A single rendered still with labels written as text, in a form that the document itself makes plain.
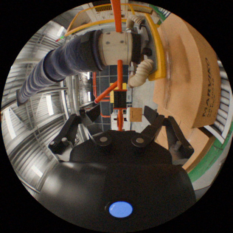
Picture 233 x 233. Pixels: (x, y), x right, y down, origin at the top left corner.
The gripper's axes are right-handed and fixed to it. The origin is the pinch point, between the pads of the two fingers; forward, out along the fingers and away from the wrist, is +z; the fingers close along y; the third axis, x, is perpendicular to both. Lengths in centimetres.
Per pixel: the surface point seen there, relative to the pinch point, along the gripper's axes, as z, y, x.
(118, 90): 10.1, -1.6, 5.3
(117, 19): -2.1, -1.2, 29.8
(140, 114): 160, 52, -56
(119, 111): 11.2, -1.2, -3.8
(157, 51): 0.5, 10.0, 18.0
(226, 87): -10, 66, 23
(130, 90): 746, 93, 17
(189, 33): -5.4, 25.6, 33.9
